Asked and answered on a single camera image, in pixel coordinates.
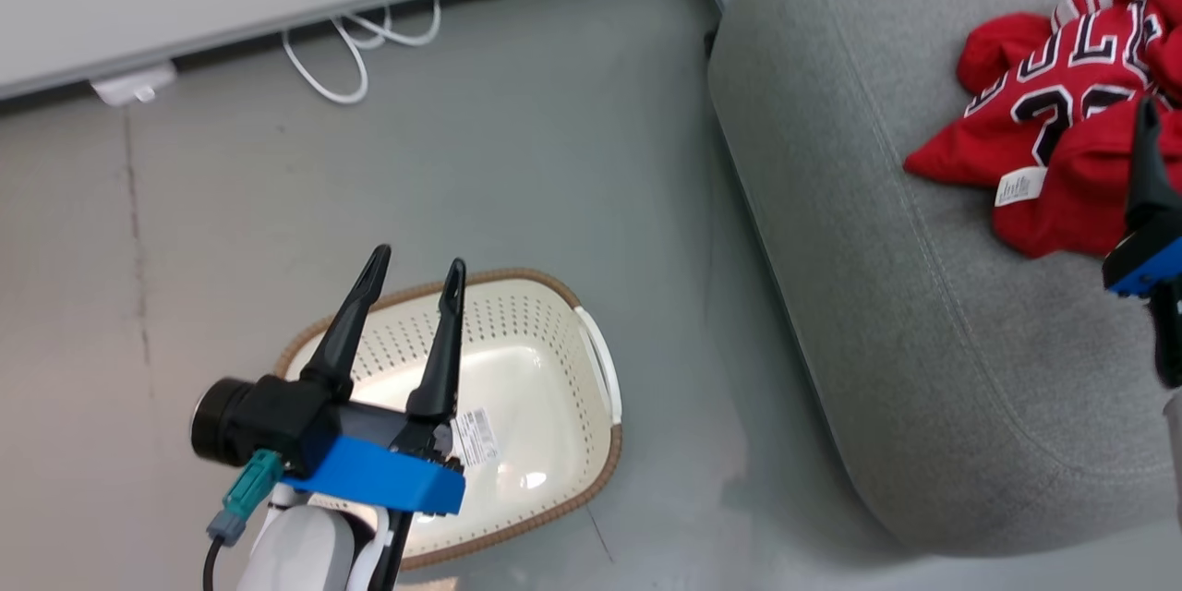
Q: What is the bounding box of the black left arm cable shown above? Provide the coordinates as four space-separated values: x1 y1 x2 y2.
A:
201 537 228 591

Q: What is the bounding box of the teal left camera connector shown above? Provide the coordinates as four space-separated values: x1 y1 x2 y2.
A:
205 448 285 548

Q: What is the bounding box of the white floor cable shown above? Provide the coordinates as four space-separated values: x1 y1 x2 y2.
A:
282 0 442 105

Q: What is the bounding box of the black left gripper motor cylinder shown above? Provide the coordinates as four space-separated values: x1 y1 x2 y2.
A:
190 377 255 466

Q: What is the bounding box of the white barcode sticker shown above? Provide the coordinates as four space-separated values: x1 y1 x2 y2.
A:
450 406 501 469

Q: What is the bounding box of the grey fabric sofa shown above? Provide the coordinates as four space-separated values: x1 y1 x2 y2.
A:
706 0 1182 560

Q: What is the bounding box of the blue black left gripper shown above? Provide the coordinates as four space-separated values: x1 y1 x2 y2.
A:
282 245 466 516

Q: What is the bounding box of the white power adapter box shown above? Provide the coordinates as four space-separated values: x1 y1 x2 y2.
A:
90 63 178 107

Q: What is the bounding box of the red basketball jersey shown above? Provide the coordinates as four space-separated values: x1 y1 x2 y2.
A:
903 0 1182 259

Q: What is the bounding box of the cream perforated laundry basket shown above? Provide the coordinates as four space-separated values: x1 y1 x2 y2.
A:
274 268 624 571

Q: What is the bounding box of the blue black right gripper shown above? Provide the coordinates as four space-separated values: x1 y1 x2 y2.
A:
1104 95 1182 389

